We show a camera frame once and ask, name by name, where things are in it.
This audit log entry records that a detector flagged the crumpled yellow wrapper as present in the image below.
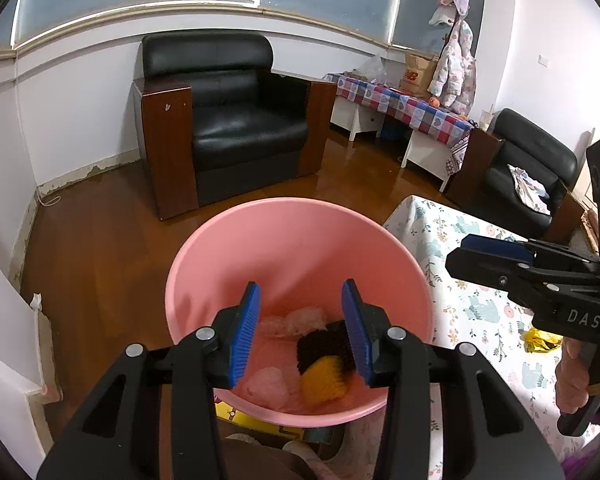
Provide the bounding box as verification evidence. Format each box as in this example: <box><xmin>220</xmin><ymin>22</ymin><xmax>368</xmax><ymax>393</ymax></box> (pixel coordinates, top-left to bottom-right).
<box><xmin>522</xmin><ymin>327</ymin><xmax>564</xmax><ymax>356</ymax></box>

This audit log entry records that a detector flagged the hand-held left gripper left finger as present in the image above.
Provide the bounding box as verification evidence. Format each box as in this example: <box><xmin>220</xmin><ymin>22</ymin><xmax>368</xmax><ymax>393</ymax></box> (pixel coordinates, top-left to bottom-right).
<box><xmin>37</xmin><ymin>281</ymin><xmax>262</xmax><ymax>480</ymax></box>

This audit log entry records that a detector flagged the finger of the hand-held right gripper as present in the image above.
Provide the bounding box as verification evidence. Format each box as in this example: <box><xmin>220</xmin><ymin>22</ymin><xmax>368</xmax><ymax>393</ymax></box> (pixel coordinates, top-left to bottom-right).
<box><xmin>460</xmin><ymin>234</ymin><xmax>600</xmax><ymax>281</ymax></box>
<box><xmin>445</xmin><ymin>248</ymin><xmax>600</xmax><ymax>313</ymax></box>

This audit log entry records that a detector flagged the person's right hand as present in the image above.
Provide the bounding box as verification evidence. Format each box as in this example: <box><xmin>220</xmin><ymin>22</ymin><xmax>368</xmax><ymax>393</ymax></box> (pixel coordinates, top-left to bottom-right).
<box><xmin>554</xmin><ymin>337</ymin><xmax>600</xmax><ymax>417</ymax></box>

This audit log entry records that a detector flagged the cream wooden headboard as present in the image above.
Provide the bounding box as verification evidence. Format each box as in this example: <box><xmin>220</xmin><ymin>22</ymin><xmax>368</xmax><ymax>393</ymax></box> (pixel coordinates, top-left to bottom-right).
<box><xmin>573</xmin><ymin>128</ymin><xmax>600</xmax><ymax>211</ymax></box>

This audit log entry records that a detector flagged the white wooden table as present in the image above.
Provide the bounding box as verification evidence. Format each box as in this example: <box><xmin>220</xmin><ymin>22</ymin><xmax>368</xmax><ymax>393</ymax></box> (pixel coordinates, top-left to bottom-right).
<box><xmin>329</xmin><ymin>94</ymin><xmax>455</xmax><ymax>192</ymax></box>

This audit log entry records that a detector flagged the crumpled clear plastic wrap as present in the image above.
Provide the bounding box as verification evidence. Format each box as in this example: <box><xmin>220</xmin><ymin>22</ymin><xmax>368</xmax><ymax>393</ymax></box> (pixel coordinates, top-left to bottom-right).
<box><xmin>285</xmin><ymin>308</ymin><xmax>329</xmax><ymax>337</ymax></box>
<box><xmin>243</xmin><ymin>366</ymin><xmax>291</xmax><ymax>409</ymax></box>
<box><xmin>258</xmin><ymin>315</ymin><xmax>289</xmax><ymax>339</ymax></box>

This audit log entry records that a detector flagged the white wooden panel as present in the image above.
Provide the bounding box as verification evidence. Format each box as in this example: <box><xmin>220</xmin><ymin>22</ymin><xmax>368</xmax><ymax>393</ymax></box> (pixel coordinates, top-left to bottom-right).
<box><xmin>0</xmin><ymin>234</ymin><xmax>64</xmax><ymax>466</ymax></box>

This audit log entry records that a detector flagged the cardboard box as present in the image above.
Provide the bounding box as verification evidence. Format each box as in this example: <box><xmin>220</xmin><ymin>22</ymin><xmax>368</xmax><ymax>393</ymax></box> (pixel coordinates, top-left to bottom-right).
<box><xmin>403</xmin><ymin>52</ymin><xmax>439</xmax><ymax>94</ymax></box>

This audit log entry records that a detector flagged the black leather wood-sided armchair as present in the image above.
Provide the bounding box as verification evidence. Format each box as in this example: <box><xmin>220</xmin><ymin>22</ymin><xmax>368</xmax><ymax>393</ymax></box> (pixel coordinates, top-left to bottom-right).
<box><xmin>134</xmin><ymin>30</ymin><xmax>338</xmax><ymax>222</ymax></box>
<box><xmin>445</xmin><ymin>108</ymin><xmax>590</xmax><ymax>247</ymax></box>

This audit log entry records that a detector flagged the side table with checkered cloth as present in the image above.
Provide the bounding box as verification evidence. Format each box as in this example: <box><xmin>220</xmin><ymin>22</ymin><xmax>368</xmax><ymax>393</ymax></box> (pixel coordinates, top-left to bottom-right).
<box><xmin>324</xmin><ymin>72</ymin><xmax>477</xmax><ymax>176</ymax></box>

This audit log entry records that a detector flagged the clear plastic bag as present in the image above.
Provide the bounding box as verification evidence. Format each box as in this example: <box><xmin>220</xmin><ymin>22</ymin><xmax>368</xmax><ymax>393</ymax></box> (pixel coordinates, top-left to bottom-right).
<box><xmin>355</xmin><ymin>54</ymin><xmax>399</xmax><ymax>84</ymax></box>

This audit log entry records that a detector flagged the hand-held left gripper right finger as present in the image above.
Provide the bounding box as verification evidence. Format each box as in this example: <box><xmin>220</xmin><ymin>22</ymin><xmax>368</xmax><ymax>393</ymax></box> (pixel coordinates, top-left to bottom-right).
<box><xmin>341</xmin><ymin>278</ymin><xmax>566</xmax><ymax>480</ymax></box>

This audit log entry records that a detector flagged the pale printed cloth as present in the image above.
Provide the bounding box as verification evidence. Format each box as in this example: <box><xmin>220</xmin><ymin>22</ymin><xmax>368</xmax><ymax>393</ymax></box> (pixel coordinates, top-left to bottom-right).
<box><xmin>509</xmin><ymin>165</ymin><xmax>552</xmax><ymax>215</ymax></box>

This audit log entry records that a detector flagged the pink plastic bucket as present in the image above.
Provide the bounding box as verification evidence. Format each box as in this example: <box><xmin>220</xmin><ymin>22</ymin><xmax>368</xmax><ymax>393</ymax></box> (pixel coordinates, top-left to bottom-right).
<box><xmin>165</xmin><ymin>199</ymin><xmax>436</xmax><ymax>428</ymax></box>

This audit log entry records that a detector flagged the yellow printed box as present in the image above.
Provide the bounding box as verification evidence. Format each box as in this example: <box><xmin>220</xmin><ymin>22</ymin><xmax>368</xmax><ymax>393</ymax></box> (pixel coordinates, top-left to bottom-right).
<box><xmin>214</xmin><ymin>399</ymin><xmax>342</xmax><ymax>446</ymax></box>

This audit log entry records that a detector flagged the white floral padded jacket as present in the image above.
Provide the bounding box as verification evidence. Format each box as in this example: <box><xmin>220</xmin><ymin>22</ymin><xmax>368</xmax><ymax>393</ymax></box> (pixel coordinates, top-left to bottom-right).
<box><xmin>427</xmin><ymin>18</ymin><xmax>478</xmax><ymax>115</ymax></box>

